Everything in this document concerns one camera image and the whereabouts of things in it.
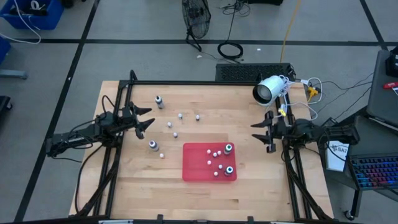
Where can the grey metal foot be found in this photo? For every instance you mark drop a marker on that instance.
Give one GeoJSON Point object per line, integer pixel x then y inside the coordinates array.
{"type": "Point", "coordinates": [12, 74]}

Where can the black-capped food coloring bottle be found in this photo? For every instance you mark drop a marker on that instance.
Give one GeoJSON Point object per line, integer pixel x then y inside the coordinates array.
{"type": "Point", "coordinates": [159, 102]}

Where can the purple-capped food coloring bottle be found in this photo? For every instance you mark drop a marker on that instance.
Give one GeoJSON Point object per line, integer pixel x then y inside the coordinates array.
{"type": "Point", "coordinates": [154, 145]}

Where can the backlit rainbow keyboard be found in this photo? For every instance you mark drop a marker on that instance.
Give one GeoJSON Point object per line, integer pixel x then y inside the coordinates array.
{"type": "Point", "coordinates": [374, 171]}

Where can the black equipment piece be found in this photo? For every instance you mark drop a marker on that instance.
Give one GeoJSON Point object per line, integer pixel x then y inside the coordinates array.
{"type": "Point", "coordinates": [4, 104]}

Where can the white camera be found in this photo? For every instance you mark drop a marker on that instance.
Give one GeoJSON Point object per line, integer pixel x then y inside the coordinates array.
{"type": "Point", "coordinates": [270, 88]}

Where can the black power adapter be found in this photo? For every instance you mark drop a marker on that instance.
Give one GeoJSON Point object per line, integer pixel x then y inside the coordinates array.
{"type": "Point", "coordinates": [329, 121]}

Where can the dark grey cart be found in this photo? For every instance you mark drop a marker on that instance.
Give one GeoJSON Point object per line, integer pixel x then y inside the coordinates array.
{"type": "Point", "coordinates": [370, 146]}

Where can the yellow plug adapter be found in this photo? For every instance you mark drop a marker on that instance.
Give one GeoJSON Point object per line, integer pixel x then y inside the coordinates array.
{"type": "Point", "coordinates": [312, 91]}

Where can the blue plastic bin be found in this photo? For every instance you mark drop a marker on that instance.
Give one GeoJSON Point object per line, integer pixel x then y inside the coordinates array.
{"type": "Point", "coordinates": [49, 18]}
{"type": "Point", "coordinates": [3, 49]}

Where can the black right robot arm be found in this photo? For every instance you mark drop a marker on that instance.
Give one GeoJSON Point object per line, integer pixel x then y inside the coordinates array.
{"type": "Point", "coordinates": [335, 132]}

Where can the black floor fan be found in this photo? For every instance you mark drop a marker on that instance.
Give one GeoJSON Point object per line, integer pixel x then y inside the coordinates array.
{"type": "Point", "coordinates": [196, 18]}

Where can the black device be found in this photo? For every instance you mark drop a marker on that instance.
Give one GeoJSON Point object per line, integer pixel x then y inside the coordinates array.
{"type": "Point", "coordinates": [392, 62]}

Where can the red plastic tray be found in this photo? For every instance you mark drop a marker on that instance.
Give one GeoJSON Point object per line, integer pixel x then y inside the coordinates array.
{"type": "Point", "coordinates": [196, 168]}

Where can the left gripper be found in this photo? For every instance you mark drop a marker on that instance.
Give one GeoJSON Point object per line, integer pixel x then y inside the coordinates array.
{"type": "Point", "coordinates": [129, 119]}

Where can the grey side table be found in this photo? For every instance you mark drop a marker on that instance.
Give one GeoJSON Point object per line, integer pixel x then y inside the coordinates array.
{"type": "Point", "coordinates": [384, 90]}

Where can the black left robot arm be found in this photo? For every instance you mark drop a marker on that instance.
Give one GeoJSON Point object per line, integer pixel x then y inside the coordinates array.
{"type": "Point", "coordinates": [77, 137]}

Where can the green-capped food coloring bottle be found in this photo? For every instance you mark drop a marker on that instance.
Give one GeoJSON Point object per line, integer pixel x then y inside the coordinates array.
{"type": "Point", "coordinates": [228, 148]}

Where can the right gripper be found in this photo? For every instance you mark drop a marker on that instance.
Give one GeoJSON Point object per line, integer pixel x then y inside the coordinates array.
{"type": "Point", "coordinates": [278, 130]}

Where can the white printed paper sheet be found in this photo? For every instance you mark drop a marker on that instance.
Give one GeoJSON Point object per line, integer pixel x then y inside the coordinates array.
{"type": "Point", "coordinates": [337, 157]}

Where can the black aluminium frame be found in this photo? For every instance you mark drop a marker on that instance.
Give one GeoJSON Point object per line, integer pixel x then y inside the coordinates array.
{"type": "Point", "coordinates": [199, 83]}

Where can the black vented computer case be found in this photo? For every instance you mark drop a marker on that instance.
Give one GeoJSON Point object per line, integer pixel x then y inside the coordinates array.
{"type": "Point", "coordinates": [248, 72]}

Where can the blue-capped food coloring bottle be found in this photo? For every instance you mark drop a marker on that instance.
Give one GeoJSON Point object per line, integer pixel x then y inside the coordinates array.
{"type": "Point", "coordinates": [229, 170]}

